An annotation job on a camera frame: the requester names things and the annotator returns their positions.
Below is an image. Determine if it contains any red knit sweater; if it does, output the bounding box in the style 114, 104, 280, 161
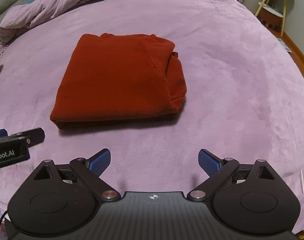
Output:
50, 33, 187, 129

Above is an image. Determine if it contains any purple bed blanket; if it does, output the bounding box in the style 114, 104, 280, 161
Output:
0, 0, 304, 232

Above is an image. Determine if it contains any yellow-legged side table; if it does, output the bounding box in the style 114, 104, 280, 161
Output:
254, 0, 296, 38

